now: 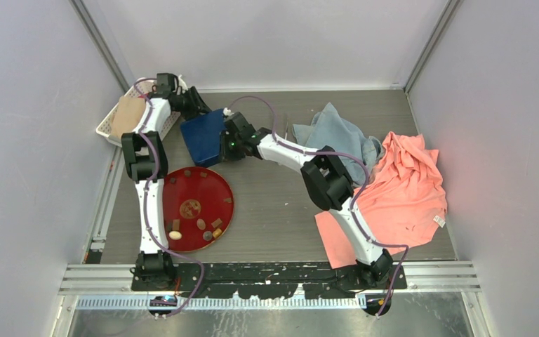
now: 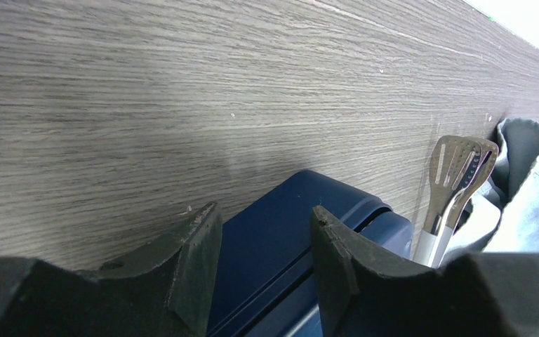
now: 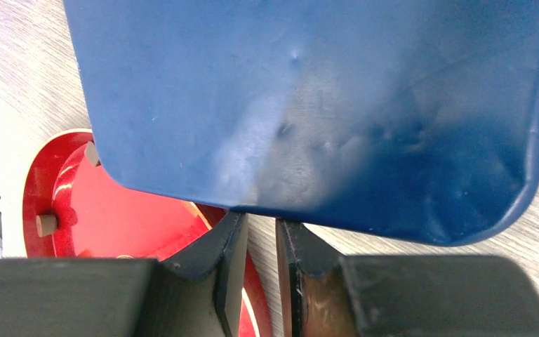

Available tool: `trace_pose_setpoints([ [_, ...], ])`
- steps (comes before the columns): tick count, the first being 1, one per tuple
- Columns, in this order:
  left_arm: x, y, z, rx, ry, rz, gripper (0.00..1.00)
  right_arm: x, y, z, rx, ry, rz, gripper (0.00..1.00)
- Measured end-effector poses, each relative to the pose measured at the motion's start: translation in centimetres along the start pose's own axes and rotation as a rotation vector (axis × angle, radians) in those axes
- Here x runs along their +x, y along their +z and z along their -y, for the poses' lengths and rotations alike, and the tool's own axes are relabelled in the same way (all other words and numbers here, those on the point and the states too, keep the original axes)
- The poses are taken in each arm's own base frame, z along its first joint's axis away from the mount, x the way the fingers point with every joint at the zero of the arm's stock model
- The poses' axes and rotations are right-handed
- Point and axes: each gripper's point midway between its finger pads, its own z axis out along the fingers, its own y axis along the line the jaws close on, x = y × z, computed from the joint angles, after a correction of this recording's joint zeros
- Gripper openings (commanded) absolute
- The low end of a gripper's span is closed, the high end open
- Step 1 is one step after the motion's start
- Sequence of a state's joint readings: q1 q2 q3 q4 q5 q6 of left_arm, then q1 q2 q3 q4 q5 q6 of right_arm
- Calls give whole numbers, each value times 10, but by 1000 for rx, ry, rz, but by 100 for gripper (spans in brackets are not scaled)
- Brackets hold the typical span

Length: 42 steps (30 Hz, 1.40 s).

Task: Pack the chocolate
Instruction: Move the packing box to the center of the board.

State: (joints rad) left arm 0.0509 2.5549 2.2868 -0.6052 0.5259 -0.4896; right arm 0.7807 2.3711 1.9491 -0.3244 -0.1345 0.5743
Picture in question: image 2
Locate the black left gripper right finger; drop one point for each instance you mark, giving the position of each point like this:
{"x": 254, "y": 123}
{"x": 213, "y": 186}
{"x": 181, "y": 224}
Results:
{"x": 365, "y": 290}

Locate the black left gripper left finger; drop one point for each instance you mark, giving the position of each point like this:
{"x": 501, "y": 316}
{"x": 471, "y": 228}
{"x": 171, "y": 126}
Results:
{"x": 163, "y": 288}

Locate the blue tin lid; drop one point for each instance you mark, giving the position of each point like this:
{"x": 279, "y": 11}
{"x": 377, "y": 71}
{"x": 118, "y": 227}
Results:
{"x": 265, "y": 248}

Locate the metal tongs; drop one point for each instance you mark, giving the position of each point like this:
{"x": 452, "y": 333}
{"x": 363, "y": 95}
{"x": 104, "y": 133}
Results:
{"x": 459, "y": 166}

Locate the blue chocolate tin box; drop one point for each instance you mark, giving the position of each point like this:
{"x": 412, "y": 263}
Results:
{"x": 297, "y": 313}

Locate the light blue denim cloth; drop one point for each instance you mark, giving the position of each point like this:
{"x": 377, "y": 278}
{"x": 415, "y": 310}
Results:
{"x": 504, "y": 213}

